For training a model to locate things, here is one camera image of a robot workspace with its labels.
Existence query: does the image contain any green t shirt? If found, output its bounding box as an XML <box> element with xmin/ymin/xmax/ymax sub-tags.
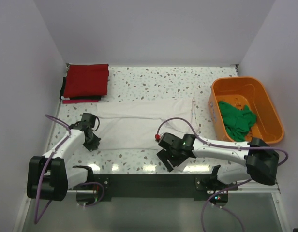
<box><xmin>218</xmin><ymin>101</ymin><xmax>257</xmax><ymax>142</ymax></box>

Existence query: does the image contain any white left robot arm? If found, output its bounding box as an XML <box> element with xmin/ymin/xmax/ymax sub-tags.
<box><xmin>27</xmin><ymin>113</ymin><xmax>101</xmax><ymax>201</ymax></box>

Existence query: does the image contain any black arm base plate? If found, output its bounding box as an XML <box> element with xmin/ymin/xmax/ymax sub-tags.
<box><xmin>94</xmin><ymin>174</ymin><xmax>238</xmax><ymax>201</ymax></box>

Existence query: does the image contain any orange plastic basket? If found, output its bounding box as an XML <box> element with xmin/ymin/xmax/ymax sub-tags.
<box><xmin>208</xmin><ymin>77</ymin><xmax>284</xmax><ymax>145</ymax></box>

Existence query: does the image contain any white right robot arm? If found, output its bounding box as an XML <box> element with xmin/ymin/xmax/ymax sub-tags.
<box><xmin>157</xmin><ymin>133</ymin><xmax>279</xmax><ymax>190</ymax></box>

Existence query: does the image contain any black folded t shirt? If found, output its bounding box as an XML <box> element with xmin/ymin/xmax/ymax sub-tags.
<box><xmin>59</xmin><ymin>77</ymin><xmax>102</xmax><ymax>100</ymax></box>

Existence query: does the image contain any white t shirt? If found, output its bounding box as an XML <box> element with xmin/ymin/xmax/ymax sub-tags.
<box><xmin>95</xmin><ymin>96</ymin><xmax>200</xmax><ymax>172</ymax></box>

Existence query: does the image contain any pink folded t shirt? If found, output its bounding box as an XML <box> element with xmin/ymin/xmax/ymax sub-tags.
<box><xmin>62</xmin><ymin>99</ymin><xmax>99</xmax><ymax>104</ymax></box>

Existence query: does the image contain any aluminium frame rail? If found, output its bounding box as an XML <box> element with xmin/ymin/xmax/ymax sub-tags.
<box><xmin>236</xmin><ymin>181</ymin><xmax>293</xmax><ymax>232</ymax></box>

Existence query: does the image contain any red folded t shirt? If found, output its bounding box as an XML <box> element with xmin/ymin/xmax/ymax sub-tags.
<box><xmin>66</xmin><ymin>64</ymin><xmax>109</xmax><ymax>96</ymax></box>

